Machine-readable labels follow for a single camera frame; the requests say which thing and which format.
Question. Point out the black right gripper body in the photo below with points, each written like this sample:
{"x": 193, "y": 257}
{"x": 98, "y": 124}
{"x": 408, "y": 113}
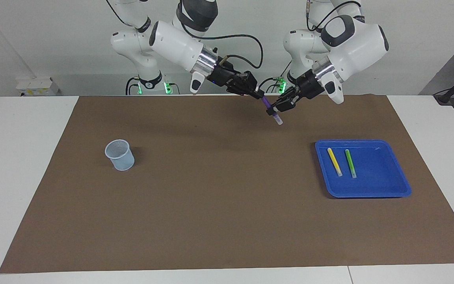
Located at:
{"x": 227, "y": 77}

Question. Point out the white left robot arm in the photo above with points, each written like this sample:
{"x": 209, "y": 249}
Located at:
{"x": 353, "y": 39}

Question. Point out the yellow pen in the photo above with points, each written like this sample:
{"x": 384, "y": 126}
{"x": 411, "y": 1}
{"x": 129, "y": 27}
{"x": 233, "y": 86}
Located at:
{"x": 334, "y": 161}

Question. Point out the purple pen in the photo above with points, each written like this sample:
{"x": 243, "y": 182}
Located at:
{"x": 267, "y": 105}

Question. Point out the brown table mat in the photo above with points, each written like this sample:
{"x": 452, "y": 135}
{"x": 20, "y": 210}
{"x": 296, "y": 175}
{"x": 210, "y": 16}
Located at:
{"x": 227, "y": 197}

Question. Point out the translucent plastic cup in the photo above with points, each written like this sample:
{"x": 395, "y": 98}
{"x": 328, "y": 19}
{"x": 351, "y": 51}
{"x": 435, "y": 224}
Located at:
{"x": 121, "y": 157}

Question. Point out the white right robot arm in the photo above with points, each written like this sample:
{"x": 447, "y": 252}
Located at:
{"x": 172, "y": 39}

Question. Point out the white power socket box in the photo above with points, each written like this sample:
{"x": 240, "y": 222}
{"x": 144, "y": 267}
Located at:
{"x": 38, "y": 86}

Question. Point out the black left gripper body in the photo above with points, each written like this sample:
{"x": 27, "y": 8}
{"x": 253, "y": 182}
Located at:
{"x": 309, "y": 85}

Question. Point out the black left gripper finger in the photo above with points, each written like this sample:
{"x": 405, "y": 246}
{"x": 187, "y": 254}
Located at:
{"x": 289, "y": 98}
{"x": 280, "y": 109}

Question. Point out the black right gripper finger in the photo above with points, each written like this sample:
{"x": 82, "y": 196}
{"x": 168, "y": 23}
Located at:
{"x": 239, "y": 90}
{"x": 250, "y": 83}

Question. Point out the green pen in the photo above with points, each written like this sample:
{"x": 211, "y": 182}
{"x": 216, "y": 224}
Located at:
{"x": 350, "y": 163}

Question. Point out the blue plastic tray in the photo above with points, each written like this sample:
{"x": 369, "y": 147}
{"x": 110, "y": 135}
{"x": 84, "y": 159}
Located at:
{"x": 376, "y": 173}

